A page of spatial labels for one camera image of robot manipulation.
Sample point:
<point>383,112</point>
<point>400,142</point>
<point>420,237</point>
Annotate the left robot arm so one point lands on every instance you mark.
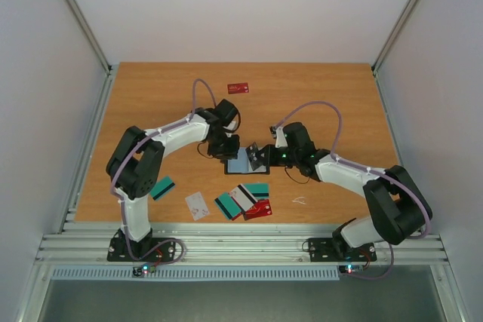
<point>135,164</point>

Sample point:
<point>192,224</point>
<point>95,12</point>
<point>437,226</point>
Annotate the white floral VIP card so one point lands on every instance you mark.
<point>197,206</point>

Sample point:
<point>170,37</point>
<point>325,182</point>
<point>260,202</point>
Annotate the lone red card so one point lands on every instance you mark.
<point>238,88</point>

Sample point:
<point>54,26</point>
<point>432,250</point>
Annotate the white slotted cable duct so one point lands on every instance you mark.
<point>172,273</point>

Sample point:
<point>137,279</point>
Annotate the right controller board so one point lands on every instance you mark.
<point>351,269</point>

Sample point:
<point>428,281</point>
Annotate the teal card far left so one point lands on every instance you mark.
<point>161,188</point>

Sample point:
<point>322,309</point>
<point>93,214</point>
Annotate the black VIP card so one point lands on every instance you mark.
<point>256,160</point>

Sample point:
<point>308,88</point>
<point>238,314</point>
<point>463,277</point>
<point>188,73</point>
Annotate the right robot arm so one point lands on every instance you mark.
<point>397,208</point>

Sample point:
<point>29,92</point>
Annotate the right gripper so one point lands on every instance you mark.
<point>266,154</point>

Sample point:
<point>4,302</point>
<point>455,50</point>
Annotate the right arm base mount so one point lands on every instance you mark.
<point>335,249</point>

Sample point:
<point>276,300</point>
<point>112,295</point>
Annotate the dark red card under pile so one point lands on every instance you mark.
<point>236,216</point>

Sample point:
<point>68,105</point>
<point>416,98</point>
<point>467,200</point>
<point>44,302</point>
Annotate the large teal card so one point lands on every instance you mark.
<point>259,190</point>

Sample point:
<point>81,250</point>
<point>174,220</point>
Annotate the teal card with black stripe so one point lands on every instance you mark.
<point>227,205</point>

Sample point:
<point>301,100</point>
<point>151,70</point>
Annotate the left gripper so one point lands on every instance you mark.
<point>232,153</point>

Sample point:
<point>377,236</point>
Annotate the white card with black stripe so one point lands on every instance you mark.
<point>241,195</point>

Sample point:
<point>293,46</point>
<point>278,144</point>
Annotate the left rear aluminium post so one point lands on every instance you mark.
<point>89,35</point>

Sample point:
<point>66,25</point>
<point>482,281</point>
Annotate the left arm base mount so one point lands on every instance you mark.
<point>148,249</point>

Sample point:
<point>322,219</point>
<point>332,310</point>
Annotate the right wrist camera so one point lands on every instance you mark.
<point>279,136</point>

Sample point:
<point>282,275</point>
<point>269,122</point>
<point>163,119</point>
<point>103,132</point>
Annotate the controller board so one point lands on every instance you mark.
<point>143,271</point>
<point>351,269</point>

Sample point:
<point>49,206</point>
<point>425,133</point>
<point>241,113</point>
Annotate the left controller board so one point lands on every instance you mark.
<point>143,271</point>

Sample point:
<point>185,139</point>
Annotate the red card in pile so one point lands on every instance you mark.
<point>261,209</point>

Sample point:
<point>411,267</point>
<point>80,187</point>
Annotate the aluminium front rail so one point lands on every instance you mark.
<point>227,244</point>

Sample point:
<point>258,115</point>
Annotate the black leather card holder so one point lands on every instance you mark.
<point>242,166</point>

